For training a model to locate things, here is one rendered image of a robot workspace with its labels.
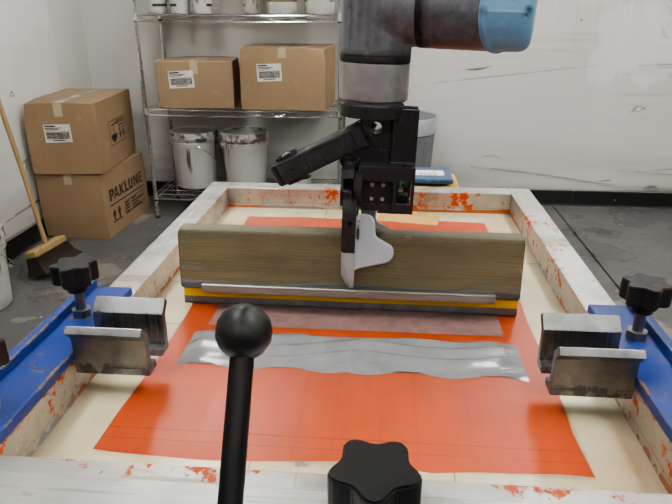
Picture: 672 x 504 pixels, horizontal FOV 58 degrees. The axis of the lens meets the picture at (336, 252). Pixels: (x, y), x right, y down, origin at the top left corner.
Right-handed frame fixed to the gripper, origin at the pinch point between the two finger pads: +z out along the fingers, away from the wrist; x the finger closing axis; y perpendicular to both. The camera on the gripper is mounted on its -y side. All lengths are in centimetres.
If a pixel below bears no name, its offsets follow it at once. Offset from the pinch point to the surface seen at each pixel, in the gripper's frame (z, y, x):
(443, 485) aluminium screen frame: 1.4, 8.8, -33.9
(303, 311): 4.9, -4.9, -1.9
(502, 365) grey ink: 4.1, 17.0, -12.8
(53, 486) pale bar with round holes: -2.8, -14.7, -41.2
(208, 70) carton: 5, -101, 305
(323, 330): 4.9, -2.0, -6.3
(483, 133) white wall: 42, 74, 349
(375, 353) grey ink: 4.1, 4.0, -12.1
